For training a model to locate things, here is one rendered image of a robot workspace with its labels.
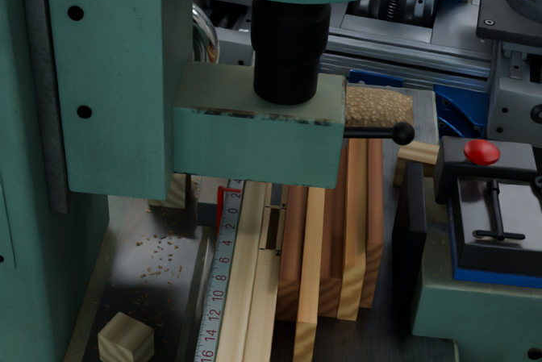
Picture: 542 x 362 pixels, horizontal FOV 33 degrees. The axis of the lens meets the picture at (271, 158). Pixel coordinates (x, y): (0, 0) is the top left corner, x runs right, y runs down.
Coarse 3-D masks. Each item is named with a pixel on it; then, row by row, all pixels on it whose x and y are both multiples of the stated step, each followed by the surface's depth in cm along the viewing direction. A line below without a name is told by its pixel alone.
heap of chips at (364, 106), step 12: (348, 96) 101; (360, 96) 101; (372, 96) 101; (384, 96) 101; (396, 96) 102; (408, 96) 104; (348, 108) 99; (360, 108) 99; (372, 108) 99; (384, 108) 99; (396, 108) 100; (408, 108) 101; (348, 120) 99; (360, 120) 99; (372, 120) 99; (384, 120) 99; (396, 120) 99; (408, 120) 100
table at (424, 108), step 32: (416, 96) 104; (416, 128) 100; (384, 160) 95; (384, 192) 91; (384, 224) 87; (384, 256) 84; (384, 288) 81; (320, 320) 78; (384, 320) 78; (288, 352) 75; (320, 352) 75; (352, 352) 75; (384, 352) 75; (416, 352) 76; (448, 352) 76
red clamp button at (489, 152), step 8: (472, 144) 77; (480, 144) 77; (488, 144) 78; (464, 152) 77; (472, 152) 77; (480, 152) 77; (488, 152) 77; (496, 152) 77; (472, 160) 77; (480, 160) 76; (488, 160) 76; (496, 160) 77
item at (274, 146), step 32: (192, 64) 76; (224, 64) 77; (192, 96) 73; (224, 96) 73; (256, 96) 73; (320, 96) 74; (192, 128) 73; (224, 128) 72; (256, 128) 72; (288, 128) 72; (320, 128) 72; (192, 160) 75; (224, 160) 75; (256, 160) 74; (288, 160) 74; (320, 160) 74
